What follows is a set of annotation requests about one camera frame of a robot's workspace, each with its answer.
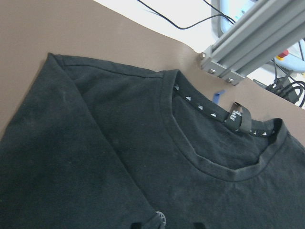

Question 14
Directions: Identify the light blue teach pendant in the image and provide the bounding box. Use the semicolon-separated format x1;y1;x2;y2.
275;39;305;73

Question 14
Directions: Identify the black cable on white table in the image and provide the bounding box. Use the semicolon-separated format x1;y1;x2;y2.
137;0;236;30

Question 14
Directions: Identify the blue tape scrap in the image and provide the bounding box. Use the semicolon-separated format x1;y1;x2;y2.
213;90;226;104

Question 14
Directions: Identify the black cable bundle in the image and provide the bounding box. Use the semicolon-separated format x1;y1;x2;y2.
265;80;305;108

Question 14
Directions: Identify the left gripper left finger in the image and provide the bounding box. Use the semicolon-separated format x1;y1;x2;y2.
131;222;144;229

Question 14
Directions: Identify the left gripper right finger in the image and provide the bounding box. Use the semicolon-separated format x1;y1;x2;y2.
193;222;206;229

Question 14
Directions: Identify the aluminium frame post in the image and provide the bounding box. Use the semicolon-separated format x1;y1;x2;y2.
201;0;305;85

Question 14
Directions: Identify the black t-shirt with logo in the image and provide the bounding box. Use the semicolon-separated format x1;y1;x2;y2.
0;54;305;229

